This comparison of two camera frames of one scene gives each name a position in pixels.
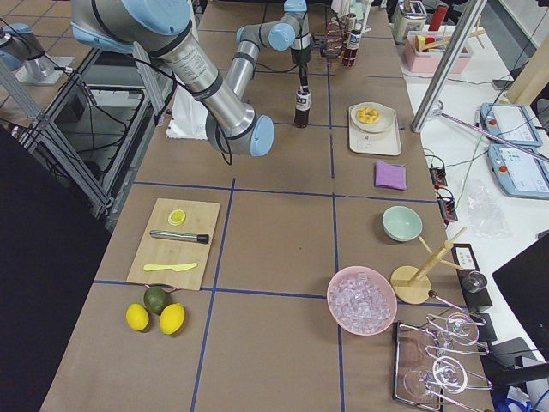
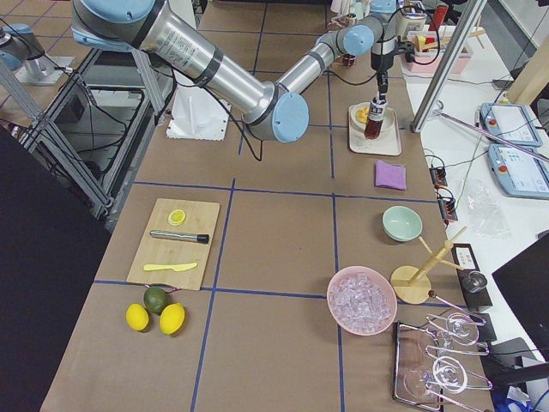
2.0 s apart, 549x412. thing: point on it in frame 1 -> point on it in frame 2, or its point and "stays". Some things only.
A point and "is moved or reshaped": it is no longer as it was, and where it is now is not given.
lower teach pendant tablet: x=518 y=172 stays
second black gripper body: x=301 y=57 -> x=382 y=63
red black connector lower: x=447 y=206 stays
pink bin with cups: x=423 y=48 stays
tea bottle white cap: x=302 y=106 is moved or reshaped
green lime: x=154 y=298 stays
